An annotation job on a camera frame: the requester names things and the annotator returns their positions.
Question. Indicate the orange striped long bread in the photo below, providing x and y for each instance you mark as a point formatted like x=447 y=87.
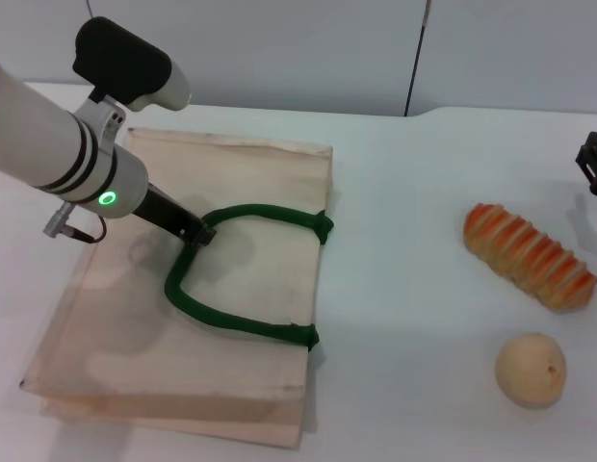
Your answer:
x=525 y=255

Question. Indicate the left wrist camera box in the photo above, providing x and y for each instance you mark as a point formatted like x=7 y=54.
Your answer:
x=130 y=62

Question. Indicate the round egg yolk pastry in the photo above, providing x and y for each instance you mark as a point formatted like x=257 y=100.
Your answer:
x=530 y=370

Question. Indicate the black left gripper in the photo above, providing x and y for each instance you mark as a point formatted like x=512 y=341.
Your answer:
x=168 y=212

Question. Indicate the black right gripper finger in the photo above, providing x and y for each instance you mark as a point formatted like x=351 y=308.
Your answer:
x=594 y=161

